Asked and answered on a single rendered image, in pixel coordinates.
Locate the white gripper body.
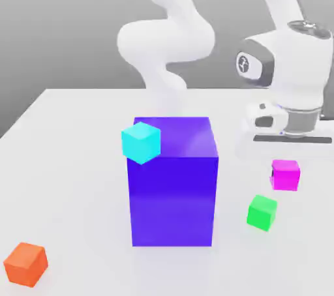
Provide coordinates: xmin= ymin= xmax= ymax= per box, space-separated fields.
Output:
xmin=234 ymin=130 xmax=334 ymax=162

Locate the small magenta cube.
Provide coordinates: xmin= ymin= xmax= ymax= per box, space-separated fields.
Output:
xmin=269 ymin=159 xmax=301 ymax=192

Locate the small green cube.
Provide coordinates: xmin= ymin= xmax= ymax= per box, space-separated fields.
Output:
xmin=246 ymin=194 xmax=278 ymax=232

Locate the small cyan cube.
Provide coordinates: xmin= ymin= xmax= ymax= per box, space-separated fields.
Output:
xmin=121 ymin=121 xmax=162 ymax=166

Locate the small orange cube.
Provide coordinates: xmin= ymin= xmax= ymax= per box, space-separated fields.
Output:
xmin=3 ymin=242 xmax=49 ymax=288

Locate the large purple box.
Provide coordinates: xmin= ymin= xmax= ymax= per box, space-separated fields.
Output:
xmin=126 ymin=116 xmax=219 ymax=248

